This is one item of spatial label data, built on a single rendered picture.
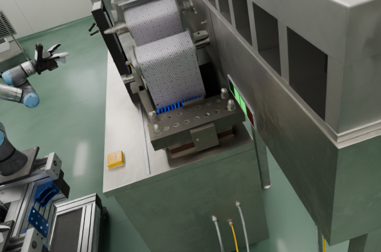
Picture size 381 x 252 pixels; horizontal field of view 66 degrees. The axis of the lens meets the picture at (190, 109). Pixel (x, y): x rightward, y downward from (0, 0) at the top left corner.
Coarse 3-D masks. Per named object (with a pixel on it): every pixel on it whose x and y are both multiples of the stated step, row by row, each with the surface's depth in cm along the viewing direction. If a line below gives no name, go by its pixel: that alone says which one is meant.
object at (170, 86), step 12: (168, 72) 125; (180, 72) 127; (192, 72) 128; (156, 84) 127; (168, 84) 129; (180, 84) 130; (192, 84) 131; (156, 96) 131; (168, 96) 132; (180, 96) 133; (192, 96) 135; (156, 108) 134
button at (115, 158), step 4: (116, 152) 135; (120, 152) 134; (108, 156) 134; (112, 156) 133; (116, 156) 133; (120, 156) 132; (108, 160) 132; (112, 160) 131; (116, 160) 131; (120, 160) 130; (108, 164) 130; (112, 164) 130; (116, 164) 131
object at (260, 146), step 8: (256, 136) 177; (256, 144) 181; (264, 144) 182; (256, 152) 189; (264, 152) 187; (264, 160) 191; (264, 168) 195; (264, 176) 200; (264, 184) 205; (376, 232) 79; (352, 240) 89; (360, 240) 84; (368, 240) 81; (376, 240) 82; (352, 248) 91; (360, 248) 86; (368, 248) 84; (376, 248) 85
